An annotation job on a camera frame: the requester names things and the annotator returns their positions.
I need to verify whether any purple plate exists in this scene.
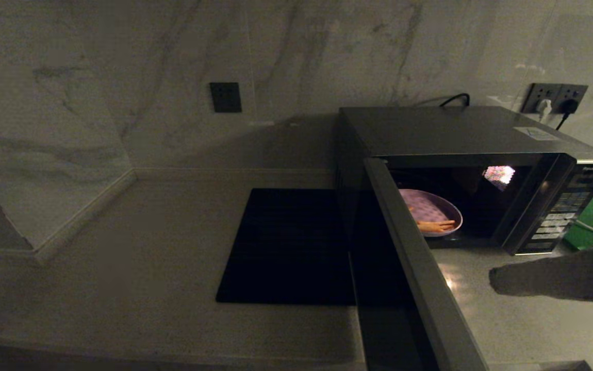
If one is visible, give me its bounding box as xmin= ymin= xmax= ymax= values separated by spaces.
xmin=397 ymin=189 xmax=464 ymax=238

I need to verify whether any silver microwave oven body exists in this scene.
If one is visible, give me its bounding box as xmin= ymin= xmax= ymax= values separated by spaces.
xmin=334 ymin=106 xmax=593 ymax=256

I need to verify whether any black power plug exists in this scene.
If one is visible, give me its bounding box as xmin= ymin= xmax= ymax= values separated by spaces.
xmin=557 ymin=97 xmax=581 ymax=130

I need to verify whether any black glass induction cooktop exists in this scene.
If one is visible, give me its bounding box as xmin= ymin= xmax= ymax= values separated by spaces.
xmin=216 ymin=188 xmax=357 ymax=307

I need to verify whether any grey double wall outlet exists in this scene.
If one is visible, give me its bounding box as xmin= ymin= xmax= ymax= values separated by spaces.
xmin=521 ymin=82 xmax=589 ymax=114

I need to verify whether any black blank wall panel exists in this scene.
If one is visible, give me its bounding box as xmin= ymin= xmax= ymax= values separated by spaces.
xmin=209 ymin=82 xmax=242 ymax=113

